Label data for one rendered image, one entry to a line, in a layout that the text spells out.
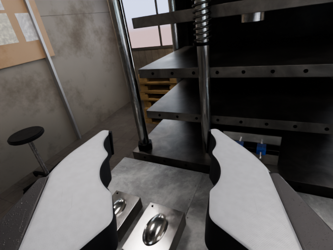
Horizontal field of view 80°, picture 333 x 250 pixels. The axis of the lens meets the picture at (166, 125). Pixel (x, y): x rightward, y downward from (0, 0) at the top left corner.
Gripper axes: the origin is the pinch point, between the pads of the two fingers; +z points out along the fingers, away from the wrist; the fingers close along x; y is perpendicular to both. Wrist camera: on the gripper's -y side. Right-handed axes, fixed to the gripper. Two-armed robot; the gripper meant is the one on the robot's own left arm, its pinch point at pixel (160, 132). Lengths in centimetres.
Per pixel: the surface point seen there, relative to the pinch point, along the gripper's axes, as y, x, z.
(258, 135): 44, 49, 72
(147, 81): 76, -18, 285
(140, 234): 60, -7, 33
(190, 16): -7, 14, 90
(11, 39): 14, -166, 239
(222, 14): -8, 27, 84
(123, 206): 64, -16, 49
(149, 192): 67, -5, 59
